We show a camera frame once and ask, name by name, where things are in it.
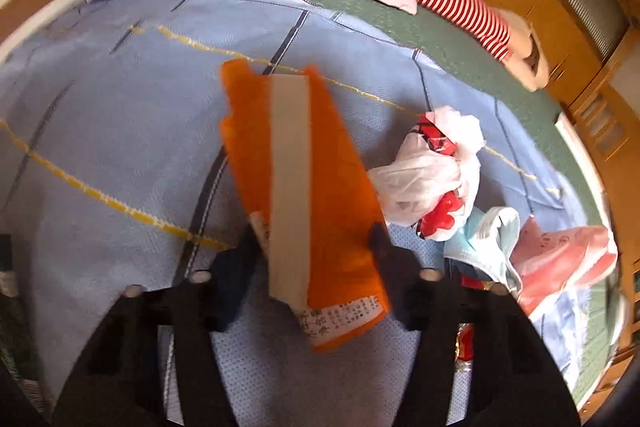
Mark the blue checked bed sheet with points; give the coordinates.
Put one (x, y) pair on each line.
(125, 132)

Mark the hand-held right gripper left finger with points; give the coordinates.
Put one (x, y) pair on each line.
(240, 262)

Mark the crumpled white red plastic bag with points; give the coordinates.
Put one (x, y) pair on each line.
(425, 172)

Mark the red snack wrapper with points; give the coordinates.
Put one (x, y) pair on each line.
(466, 344)

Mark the green bed mat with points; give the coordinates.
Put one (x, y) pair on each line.
(350, 2)

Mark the orange and white long box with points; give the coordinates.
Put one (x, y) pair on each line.
(340, 207)

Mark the blue face mask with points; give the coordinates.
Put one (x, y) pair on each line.
(480, 232)

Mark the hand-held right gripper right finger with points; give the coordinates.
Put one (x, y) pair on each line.
(385, 252)

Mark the striped plush doll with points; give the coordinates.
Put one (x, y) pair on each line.
(460, 7)

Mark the large white red-print plastic bag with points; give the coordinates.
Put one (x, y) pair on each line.
(560, 257)

